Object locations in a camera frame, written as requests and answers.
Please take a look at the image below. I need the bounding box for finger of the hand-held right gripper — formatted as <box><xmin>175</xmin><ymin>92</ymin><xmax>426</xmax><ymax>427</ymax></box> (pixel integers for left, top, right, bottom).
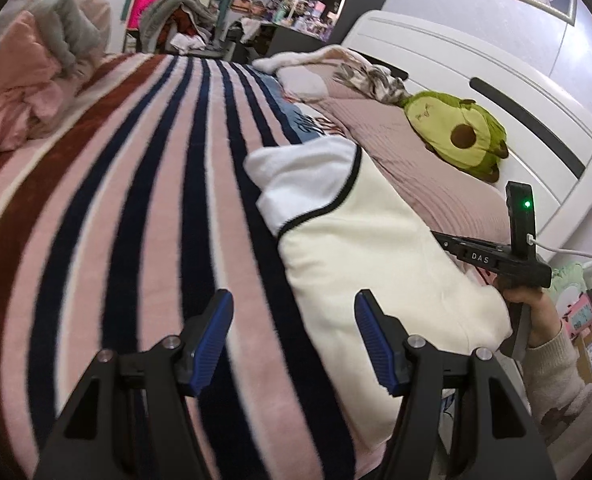
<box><xmin>430</xmin><ymin>230</ymin><xmax>463</xmax><ymax>260</ymax></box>

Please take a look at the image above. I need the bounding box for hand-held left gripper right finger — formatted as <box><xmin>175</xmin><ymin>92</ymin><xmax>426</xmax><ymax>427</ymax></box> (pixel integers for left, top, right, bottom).
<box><xmin>353</xmin><ymin>289</ymin><xmax>557</xmax><ymax>480</ymax></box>

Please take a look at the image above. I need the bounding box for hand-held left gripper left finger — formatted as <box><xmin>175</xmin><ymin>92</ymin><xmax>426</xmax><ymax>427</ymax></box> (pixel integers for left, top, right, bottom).
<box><xmin>30</xmin><ymin>287</ymin><xmax>237</xmax><ymax>480</ymax></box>

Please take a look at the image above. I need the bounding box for cream sweatshirt with white collar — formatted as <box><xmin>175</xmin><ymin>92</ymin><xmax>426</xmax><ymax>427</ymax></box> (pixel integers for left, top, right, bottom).
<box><xmin>243</xmin><ymin>137</ymin><xmax>514</xmax><ymax>461</ymax></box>

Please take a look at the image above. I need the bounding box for person's right forearm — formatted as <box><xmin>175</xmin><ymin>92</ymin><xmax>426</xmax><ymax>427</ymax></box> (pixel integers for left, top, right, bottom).
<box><xmin>522</xmin><ymin>321</ymin><xmax>592</xmax><ymax>433</ymax></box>

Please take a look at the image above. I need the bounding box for pile of clothes on chair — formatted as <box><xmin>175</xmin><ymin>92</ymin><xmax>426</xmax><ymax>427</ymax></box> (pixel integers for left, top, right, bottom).
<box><xmin>137</xmin><ymin>0</ymin><xmax>223</xmax><ymax>55</ymax></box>

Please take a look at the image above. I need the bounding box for person's right hand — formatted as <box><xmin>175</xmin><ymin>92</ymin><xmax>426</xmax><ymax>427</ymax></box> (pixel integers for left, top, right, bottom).
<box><xmin>492</xmin><ymin>281</ymin><xmax>563</xmax><ymax>350</ymax></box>

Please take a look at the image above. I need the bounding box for light green plush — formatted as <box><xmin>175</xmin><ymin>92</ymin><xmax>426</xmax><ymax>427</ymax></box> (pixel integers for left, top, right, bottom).
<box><xmin>550</xmin><ymin>261</ymin><xmax>592</xmax><ymax>302</ymax></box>

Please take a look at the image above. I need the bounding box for pink toy box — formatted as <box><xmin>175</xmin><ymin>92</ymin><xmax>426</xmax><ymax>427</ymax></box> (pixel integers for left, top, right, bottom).
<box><xmin>562</xmin><ymin>291</ymin><xmax>592</xmax><ymax>335</ymax></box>

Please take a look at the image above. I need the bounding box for pink quilted pillow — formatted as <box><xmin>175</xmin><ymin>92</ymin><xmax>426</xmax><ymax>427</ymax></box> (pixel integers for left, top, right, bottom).
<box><xmin>281</xmin><ymin>60</ymin><xmax>518</xmax><ymax>272</ymax></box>

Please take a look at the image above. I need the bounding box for green avocado plush toy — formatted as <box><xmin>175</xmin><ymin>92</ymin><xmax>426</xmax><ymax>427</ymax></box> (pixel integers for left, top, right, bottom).
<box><xmin>402</xmin><ymin>90</ymin><xmax>510</xmax><ymax>184</ymax></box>

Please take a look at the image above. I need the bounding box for striped printed blanket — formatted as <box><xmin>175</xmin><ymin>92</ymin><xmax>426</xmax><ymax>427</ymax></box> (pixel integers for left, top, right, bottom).
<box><xmin>0</xmin><ymin>50</ymin><xmax>452</xmax><ymax>480</ymax></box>

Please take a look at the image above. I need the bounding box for leopard patterned cloth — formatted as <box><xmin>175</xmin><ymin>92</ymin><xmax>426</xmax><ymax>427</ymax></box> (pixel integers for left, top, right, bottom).
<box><xmin>333</xmin><ymin>56</ymin><xmax>410</xmax><ymax>107</ymax></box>

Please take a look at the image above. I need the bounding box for white bed headboard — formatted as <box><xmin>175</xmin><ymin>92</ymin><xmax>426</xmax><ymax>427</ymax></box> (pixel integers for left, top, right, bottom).
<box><xmin>341</xmin><ymin>8</ymin><xmax>592</xmax><ymax>267</ymax></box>

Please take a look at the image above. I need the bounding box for white fluffy cloth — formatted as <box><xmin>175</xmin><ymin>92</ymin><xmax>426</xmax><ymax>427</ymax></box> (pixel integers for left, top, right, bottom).
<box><xmin>251</xmin><ymin>44</ymin><xmax>371</xmax><ymax>100</ymax></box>

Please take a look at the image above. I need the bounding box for black desk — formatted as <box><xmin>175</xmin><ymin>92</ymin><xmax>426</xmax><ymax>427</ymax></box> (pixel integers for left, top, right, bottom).
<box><xmin>222</xmin><ymin>20</ymin><xmax>337</xmax><ymax>64</ymax></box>

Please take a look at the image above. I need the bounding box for cluttered shelf unit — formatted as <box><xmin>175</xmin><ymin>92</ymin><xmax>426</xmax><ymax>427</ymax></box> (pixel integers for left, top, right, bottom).
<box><xmin>275</xmin><ymin>0</ymin><xmax>373</xmax><ymax>42</ymax></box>

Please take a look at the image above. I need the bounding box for pink and grey bedding pile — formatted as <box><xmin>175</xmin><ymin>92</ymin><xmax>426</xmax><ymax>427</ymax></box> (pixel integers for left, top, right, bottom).
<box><xmin>0</xmin><ymin>0</ymin><xmax>112</xmax><ymax>162</ymax></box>

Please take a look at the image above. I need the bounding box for white cable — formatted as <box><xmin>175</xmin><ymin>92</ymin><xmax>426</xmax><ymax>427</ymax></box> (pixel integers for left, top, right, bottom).
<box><xmin>525</xmin><ymin>232</ymin><xmax>592</xmax><ymax>277</ymax></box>

